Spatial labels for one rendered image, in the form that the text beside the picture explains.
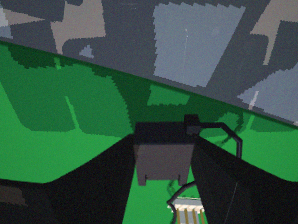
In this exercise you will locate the black fan cable with plug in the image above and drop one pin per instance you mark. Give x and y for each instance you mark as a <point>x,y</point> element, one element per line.
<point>163,150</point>

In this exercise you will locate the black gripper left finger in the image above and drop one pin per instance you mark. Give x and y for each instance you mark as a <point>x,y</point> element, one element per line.
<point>94,193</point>

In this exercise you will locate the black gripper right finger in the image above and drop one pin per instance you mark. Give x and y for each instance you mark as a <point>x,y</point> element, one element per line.
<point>235,192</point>

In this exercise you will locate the green circuit board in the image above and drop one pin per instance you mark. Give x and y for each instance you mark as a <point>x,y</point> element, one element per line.
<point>58,112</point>

